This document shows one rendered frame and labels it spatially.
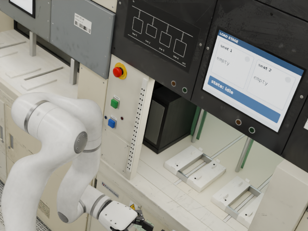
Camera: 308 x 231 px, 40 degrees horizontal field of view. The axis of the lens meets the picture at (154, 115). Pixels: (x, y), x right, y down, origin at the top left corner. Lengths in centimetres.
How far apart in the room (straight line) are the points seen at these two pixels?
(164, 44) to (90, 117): 41
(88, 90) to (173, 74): 49
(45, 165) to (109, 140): 79
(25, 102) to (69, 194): 38
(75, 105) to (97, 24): 55
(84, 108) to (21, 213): 32
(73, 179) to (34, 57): 146
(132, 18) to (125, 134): 49
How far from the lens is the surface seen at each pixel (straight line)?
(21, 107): 112
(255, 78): 127
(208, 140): 219
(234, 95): 132
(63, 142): 104
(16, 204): 115
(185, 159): 198
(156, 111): 191
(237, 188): 192
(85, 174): 135
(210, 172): 195
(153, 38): 147
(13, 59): 269
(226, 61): 131
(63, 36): 184
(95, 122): 121
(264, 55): 124
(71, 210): 140
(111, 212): 143
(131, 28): 153
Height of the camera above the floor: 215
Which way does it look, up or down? 34 degrees down
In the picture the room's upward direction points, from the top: 12 degrees clockwise
